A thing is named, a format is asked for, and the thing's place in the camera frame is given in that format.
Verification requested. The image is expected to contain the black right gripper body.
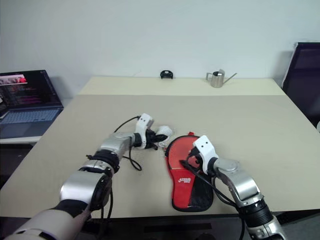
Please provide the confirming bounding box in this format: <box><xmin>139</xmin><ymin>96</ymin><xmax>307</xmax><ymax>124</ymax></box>
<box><xmin>187</xmin><ymin>147</ymin><xmax>205</xmax><ymax>174</ymax></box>

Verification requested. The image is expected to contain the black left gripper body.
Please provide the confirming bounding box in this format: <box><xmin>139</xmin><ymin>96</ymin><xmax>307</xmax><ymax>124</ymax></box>
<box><xmin>145</xmin><ymin>128</ymin><xmax>161</xmax><ymax>151</ymax></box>

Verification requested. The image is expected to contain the red table tennis paddle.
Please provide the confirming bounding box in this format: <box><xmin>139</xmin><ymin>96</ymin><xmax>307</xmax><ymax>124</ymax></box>
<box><xmin>166</xmin><ymin>136</ymin><xmax>201</xmax><ymax>171</ymax></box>

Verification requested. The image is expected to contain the black red paddle case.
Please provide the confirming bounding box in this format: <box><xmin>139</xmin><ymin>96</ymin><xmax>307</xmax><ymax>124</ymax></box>
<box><xmin>155</xmin><ymin>131</ymin><xmax>216</xmax><ymax>214</ymax></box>

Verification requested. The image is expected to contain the silver metal watering can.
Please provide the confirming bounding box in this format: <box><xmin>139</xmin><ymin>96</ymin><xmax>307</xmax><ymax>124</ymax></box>
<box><xmin>205</xmin><ymin>68</ymin><xmax>238</xmax><ymax>89</ymax></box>

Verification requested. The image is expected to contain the open dark blue laptop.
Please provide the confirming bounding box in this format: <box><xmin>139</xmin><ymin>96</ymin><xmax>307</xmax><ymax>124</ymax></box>
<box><xmin>0</xmin><ymin>69</ymin><xmax>65</xmax><ymax>140</ymax></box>

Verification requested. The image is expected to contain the black office chair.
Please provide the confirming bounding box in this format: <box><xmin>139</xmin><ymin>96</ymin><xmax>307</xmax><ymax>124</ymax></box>
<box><xmin>281</xmin><ymin>41</ymin><xmax>320</xmax><ymax>129</ymax></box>

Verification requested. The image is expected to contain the white side table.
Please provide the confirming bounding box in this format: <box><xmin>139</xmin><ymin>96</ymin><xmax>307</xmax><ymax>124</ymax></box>
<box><xmin>0</xmin><ymin>135</ymin><xmax>43</xmax><ymax>145</ymax></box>

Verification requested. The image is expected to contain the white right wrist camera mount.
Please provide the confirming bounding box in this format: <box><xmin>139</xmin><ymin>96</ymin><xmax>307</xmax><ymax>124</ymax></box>
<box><xmin>192</xmin><ymin>134</ymin><xmax>220</xmax><ymax>175</ymax></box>

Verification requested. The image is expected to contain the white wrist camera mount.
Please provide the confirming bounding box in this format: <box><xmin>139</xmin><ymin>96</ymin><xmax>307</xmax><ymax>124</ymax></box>
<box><xmin>133</xmin><ymin>112</ymin><xmax>155</xmax><ymax>150</ymax></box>
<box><xmin>192</xmin><ymin>134</ymin><xmax>220</xmax><ymax>175</ymax></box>

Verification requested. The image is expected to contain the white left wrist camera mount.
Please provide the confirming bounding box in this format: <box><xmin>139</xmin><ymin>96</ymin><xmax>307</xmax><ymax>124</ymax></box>
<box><xmin>133</xmin><ymin>112</ymin><xmax>155</xmax><ymax>150</ymax></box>

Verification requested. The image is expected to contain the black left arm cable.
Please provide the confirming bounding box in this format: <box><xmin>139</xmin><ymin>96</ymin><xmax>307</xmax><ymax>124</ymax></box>
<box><xmin>96</xmin><ymin>115</ymin><xmax>143</xmax><ymax>240</ymax></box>

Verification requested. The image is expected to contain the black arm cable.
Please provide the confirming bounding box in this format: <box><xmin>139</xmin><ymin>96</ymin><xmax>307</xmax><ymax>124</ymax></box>
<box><xmin>184</xmin><ymin>167</ymin><xmax>246</xmax><ymax>240</ymax></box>
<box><xmin>96</xmin><ymin>115</ymin><xmax>143</xmax><ymax>240</ymax></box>

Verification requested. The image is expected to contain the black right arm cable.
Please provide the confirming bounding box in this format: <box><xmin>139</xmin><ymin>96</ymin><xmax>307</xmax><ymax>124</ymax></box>
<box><xmin>184</xmin><ymin>167</ymin><xmax>246</xmax><ymax>240</ymax></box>

